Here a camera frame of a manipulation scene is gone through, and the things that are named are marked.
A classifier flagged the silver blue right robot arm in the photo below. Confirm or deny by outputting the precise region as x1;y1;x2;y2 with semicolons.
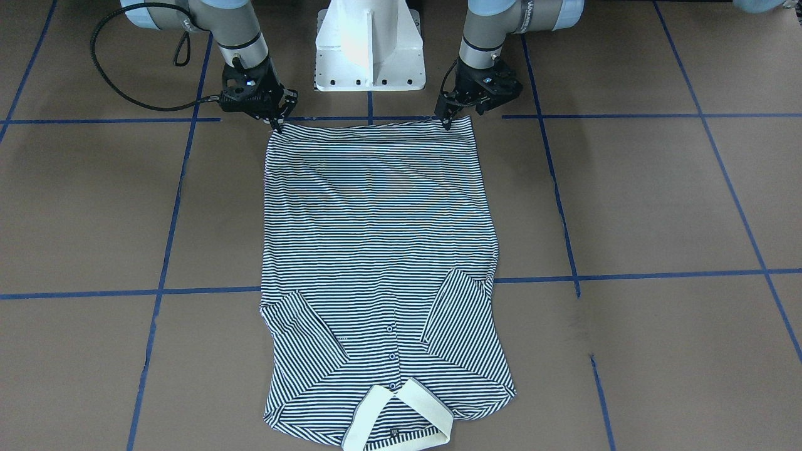
120;1;298;131

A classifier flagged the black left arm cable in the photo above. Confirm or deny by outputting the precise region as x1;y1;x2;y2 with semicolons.
90;5;221;113

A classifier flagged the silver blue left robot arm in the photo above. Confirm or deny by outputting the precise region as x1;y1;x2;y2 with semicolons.
434;1;585;130

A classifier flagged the navy white striped polo shirt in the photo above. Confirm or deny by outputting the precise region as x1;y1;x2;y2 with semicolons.
260;117;516;450

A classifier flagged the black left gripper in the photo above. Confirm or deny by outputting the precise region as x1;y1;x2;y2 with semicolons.
435;59;523;131

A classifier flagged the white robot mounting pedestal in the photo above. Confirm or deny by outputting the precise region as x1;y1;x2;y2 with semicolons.
313;1;427;92

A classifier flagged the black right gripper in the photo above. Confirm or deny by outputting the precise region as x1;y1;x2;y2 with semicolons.
217;58;298;132

